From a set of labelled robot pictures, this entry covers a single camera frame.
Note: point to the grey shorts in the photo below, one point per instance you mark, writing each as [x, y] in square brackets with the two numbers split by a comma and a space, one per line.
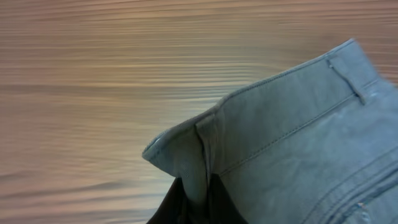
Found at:
[314, 144]

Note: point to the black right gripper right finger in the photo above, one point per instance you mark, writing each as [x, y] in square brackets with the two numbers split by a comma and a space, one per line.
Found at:
[222, 210]

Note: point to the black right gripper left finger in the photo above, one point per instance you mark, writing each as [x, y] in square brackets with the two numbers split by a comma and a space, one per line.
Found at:
[174, 207]

